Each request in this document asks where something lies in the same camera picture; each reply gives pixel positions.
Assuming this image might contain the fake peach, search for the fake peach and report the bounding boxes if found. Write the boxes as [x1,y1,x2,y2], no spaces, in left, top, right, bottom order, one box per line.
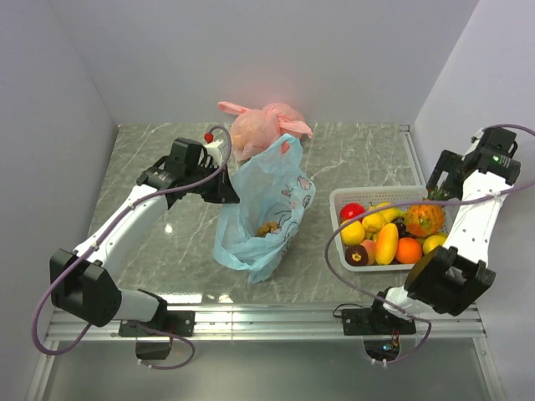
[360,239,375,266]

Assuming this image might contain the yellow fake mango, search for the yellow fake mango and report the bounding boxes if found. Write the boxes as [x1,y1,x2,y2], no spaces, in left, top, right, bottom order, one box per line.
[375,223,399,266]

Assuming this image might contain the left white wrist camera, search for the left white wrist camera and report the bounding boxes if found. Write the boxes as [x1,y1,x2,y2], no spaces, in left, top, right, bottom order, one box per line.
[205,140,228,167]

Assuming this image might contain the white plastic basket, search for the white plastic basket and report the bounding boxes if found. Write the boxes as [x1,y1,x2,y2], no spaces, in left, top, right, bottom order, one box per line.
[329,185,455,273]

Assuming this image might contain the small yellow fake fruit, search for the small yellow fake fruit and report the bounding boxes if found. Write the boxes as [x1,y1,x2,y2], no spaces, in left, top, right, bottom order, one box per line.
[422,233,447,255]

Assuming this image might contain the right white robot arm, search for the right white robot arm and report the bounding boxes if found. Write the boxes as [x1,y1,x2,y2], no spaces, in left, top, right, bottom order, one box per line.
[368,126,521,334]

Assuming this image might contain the dark fake mangosteen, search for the dark fake mangosteen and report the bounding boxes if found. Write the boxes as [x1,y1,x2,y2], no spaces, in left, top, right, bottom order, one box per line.
[344,245,369,266]

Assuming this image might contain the pink tied plastic bag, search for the pink tied plastic bag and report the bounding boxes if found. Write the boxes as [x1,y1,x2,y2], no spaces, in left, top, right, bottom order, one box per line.
[217,101,313,161]

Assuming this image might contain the blue plastic bag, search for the blue plastic bag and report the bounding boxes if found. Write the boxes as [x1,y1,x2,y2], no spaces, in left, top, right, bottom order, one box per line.
[214,134,316,283]

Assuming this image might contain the aluminium rail frame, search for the aluminium rail frame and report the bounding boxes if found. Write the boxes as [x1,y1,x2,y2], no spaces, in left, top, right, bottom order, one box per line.
[24,124,507,401]

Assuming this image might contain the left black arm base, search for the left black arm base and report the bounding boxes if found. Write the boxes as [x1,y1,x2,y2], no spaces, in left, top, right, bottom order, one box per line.
[118,311,196,368]

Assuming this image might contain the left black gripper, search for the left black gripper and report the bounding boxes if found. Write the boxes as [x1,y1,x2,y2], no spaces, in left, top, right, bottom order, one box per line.
[186,162,240,204]

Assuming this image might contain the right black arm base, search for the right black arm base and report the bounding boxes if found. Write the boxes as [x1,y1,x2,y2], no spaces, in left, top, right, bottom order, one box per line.
[332,303,416,364]

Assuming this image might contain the brown fake longan bunch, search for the brown fake longan bunch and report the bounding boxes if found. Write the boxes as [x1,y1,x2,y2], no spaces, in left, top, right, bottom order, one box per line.
[257,221,279,237]

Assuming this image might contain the fake pineapple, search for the fake pineapple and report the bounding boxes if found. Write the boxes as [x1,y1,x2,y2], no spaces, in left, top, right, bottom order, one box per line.
[404,204,446,237]

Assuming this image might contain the red fake apple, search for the red fake apple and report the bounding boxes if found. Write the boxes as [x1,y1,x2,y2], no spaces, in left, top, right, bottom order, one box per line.
[339,202,366,222]

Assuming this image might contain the yellow fake orange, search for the yellow fake orange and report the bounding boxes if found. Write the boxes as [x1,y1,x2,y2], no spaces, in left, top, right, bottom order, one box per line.
[340,221,366,246]

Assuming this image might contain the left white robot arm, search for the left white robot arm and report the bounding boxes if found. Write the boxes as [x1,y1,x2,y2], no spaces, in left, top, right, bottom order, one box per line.
[49,138,239,336]

